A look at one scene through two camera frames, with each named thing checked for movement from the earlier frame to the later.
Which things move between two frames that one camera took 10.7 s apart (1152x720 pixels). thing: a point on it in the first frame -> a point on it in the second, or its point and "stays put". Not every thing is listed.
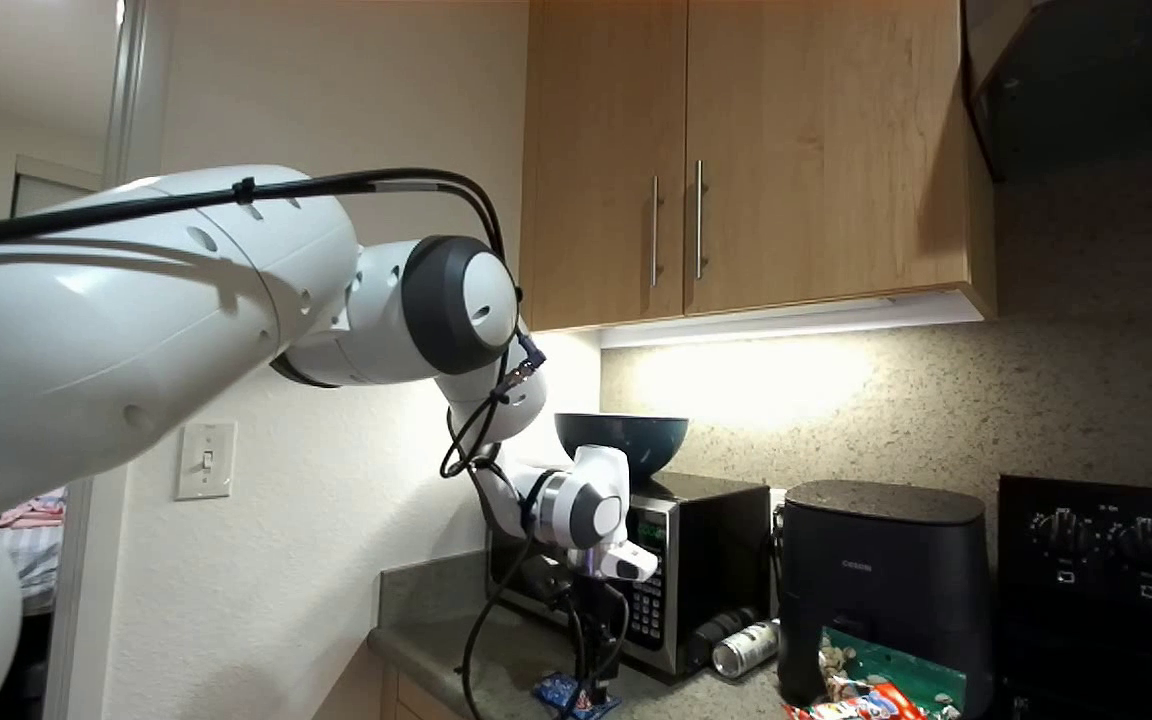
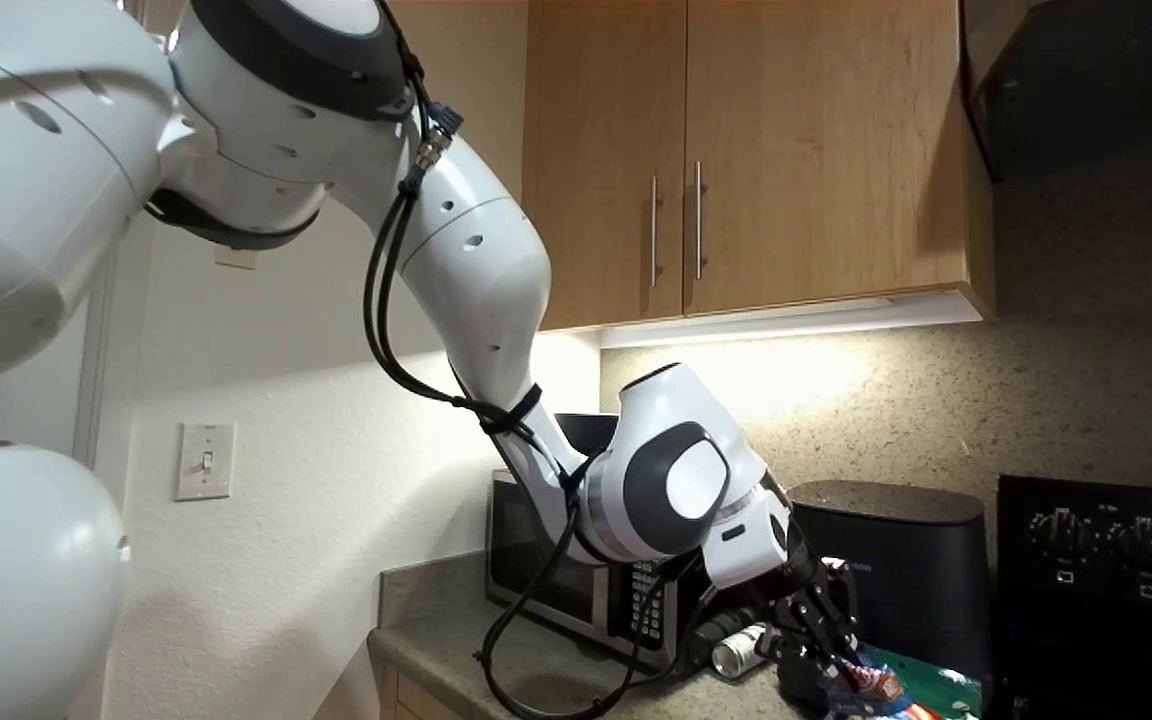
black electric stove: [1102, 597] stays put
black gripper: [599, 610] -> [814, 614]
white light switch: [206, 460] stays put
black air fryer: [885, 560] stays put
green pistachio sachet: [944, 692] stays put
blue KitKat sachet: [562, 692] -> [882, 689]
